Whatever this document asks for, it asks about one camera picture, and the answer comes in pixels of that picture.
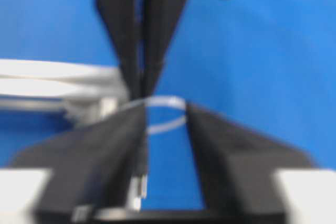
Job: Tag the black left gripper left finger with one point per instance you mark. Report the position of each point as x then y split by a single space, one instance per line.
92 167

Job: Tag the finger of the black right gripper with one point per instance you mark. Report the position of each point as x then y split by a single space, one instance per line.
160 21
119 19

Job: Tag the silver aluminium extrusion frame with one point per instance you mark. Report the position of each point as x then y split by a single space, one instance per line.
84 94

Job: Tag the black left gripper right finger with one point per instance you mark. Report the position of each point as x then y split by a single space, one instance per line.
235 163

